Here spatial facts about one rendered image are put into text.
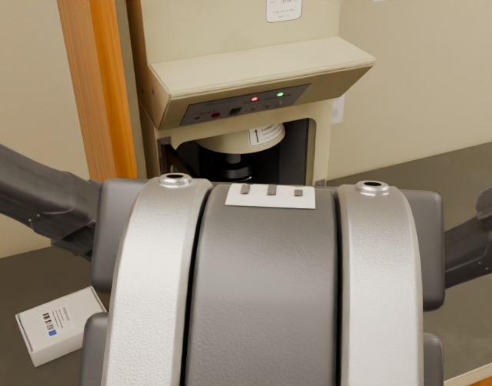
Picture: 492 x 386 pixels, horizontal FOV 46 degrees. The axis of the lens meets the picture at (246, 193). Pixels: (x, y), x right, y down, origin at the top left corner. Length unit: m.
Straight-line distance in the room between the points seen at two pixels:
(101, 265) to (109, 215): 0.01
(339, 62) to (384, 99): 0.82
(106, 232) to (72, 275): 1.22
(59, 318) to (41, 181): 0.64
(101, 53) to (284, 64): 0.26
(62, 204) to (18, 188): 0.05
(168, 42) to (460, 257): 0.50
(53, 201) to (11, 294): 0.77
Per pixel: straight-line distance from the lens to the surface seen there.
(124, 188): 0.16
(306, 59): 0.87
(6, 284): 1.41
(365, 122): 1.67
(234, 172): 1.08
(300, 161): 1.10
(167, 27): 0.86
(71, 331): 1.19
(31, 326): 1.23
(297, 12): 0.94
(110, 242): 0.16
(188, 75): 0.82
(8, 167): 0.60
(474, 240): 0.66
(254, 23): 0.91
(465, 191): 1.69
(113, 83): 0.77
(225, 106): 0.86
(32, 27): 1.28
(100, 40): 0.75
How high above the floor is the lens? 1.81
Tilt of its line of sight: 33 degrees down
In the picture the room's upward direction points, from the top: 1 degrees counter-clockwise
